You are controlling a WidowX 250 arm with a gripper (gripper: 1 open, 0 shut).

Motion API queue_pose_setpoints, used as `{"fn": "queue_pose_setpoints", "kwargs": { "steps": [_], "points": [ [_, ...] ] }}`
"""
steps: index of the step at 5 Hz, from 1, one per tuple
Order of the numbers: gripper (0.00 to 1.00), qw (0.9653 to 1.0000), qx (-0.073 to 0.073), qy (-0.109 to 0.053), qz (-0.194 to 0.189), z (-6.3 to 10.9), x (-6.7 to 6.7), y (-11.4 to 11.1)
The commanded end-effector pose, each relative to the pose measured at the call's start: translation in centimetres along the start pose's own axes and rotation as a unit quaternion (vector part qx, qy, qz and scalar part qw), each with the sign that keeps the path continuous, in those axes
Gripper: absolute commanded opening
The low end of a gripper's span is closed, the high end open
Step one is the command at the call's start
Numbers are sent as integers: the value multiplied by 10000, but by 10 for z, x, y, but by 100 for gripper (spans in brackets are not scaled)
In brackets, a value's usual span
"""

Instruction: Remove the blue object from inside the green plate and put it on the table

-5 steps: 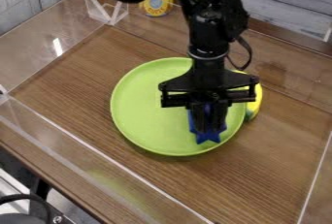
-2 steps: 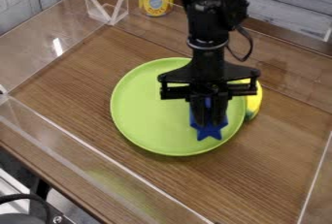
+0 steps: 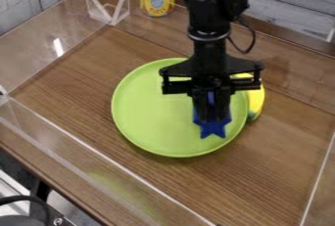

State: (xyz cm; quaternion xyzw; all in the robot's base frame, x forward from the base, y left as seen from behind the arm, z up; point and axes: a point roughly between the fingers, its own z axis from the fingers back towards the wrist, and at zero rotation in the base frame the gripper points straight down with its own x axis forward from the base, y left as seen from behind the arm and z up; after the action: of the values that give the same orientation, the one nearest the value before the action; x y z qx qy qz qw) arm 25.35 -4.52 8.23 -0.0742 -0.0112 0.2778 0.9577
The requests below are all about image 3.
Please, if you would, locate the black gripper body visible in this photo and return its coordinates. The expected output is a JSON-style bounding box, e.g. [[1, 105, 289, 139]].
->
[[158, 40, 264, 96]]

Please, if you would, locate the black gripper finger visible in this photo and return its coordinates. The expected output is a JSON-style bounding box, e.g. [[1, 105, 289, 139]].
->
[[193, 92, 209, 122], [214, 87, 230, 121]]

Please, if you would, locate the blue star-shaped block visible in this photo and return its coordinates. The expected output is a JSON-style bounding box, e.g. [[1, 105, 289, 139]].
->
[[193, 92, 232, 139]]

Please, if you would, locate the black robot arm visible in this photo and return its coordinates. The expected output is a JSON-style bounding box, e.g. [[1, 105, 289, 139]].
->
[[159, 0, 264, 123]]

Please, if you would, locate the green round plate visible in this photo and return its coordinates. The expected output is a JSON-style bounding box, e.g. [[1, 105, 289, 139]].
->
[[111, 58, 248, 158]]

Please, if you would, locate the yellow banana toy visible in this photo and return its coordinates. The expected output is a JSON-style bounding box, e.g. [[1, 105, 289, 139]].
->
[[230, 72, 267, 124]]

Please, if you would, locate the black metal table leg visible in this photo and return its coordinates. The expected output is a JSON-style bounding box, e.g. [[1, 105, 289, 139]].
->
[[28, 180, 76, 226]]

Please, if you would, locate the clear acrylic corner bracket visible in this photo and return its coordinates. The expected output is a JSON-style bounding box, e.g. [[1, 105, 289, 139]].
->
[[84, 0, 130, 26]]

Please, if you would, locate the clear acrylic front wall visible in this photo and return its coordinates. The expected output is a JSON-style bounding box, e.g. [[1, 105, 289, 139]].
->
[[0, 92, 214, 226]]

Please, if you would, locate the black cable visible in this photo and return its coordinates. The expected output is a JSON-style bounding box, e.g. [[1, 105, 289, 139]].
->
[[0, 195, 47, 226]]

